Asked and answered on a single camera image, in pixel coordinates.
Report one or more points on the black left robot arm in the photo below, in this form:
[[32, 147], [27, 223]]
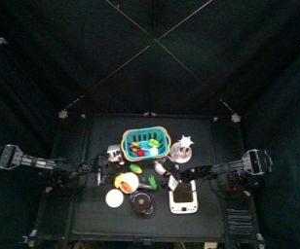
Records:
[[35, 161]]

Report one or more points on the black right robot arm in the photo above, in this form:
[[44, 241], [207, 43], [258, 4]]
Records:
[[226, 167]]

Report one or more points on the yellow toy banana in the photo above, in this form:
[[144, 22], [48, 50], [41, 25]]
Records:
[[117, 180]]

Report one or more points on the orange toy carrot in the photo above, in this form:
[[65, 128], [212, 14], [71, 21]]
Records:
[[124, 186]]

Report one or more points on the teal basket with orange rim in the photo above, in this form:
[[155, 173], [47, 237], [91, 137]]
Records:
[[130, 155]]

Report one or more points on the green and yellow toy corn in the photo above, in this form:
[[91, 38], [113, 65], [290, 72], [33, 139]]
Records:
[[135, 168]]

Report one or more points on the green toy pea pod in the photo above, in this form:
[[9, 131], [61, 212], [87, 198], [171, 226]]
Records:
[[152, 182]]

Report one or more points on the white round plate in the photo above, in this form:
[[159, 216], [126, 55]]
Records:
[[113, 198]]

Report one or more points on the green toy vegetable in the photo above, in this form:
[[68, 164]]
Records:
[[154, 142]]

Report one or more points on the red toy food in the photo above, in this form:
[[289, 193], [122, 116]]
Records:
[[139, 153]]

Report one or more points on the orange toy food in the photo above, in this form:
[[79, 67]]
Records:
[[134, 145]]

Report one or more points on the white toy induction cooker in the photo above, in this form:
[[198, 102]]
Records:
[[183, 202]]

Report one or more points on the toy pot with dark lid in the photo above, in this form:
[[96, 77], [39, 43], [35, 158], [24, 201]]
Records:
[[140, 202]]

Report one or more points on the white frame corner bracket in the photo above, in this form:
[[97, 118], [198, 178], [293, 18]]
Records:
[[61, 113], [235, 117], [147, 113]]

